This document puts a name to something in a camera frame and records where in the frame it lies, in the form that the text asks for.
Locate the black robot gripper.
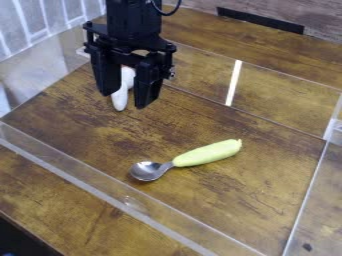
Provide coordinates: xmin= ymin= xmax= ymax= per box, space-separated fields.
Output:
xmin=82 ymin=0 xmax=177 ymax=109

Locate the green handled metal spoon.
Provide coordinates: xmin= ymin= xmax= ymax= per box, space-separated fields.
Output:
xmin=129 ymin=139 xmax=241 ymax=181

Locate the white toy mushroom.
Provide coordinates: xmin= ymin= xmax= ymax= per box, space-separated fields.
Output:
xmin=111 ymin=66 xmax=135 ymax=111

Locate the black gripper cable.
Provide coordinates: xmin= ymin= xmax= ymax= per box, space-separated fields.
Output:
xmin=151 ymin=0 xmax=183 ymax=17

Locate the black wall slot strip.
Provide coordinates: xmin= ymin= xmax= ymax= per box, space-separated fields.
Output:
xmin=216 ymin=7 xmax=304 ymax=35

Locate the clear acrylic enclosure wall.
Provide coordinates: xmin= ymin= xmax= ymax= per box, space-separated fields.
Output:
xmin=0 ymin=20 xmax=342 ymax=256

